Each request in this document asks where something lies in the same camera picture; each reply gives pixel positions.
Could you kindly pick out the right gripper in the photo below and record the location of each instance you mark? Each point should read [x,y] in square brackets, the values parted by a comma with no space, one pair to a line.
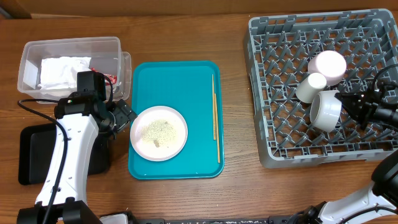
[361,104]

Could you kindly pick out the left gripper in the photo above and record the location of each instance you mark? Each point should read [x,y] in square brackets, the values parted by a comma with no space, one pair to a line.
[123,112]

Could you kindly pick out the red snack wrapper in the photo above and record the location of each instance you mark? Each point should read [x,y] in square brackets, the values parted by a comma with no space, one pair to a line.
[113,78]

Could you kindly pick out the grey bowl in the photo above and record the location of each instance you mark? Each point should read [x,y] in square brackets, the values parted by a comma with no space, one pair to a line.
[325,110]

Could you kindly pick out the white cup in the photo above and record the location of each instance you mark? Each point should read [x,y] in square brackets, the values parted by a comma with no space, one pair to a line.
[310,87]

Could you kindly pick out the white napkin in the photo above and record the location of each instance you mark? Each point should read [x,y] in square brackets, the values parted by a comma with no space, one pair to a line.
[60,73]

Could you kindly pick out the grey dishwasher rack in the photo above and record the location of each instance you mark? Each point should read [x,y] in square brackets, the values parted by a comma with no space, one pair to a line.
[277,52]

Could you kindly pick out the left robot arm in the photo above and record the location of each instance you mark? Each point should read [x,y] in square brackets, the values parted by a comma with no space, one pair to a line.
[80,118]

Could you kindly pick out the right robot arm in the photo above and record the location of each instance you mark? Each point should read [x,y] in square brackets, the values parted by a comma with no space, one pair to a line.
[379,198]

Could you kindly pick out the large white plate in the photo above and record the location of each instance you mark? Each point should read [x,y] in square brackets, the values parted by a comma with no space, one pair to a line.
[148,151]

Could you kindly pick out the rice leftovers on plate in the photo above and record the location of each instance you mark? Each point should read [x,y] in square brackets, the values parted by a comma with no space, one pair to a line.
[159,132]

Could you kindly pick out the clear plastic bin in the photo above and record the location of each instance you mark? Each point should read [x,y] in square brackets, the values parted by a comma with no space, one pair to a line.
[106,57]

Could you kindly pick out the teal serving tray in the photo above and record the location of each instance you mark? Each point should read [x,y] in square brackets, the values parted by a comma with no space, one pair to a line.
[186,87]

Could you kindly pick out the black tray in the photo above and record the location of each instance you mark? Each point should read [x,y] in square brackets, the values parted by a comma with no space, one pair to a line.
[36,149]

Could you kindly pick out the wooden chopstick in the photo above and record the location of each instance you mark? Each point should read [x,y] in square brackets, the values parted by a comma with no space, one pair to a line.
[213,106]
[217,130]

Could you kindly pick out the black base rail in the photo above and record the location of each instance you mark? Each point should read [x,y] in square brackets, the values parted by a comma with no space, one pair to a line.
[202,221]

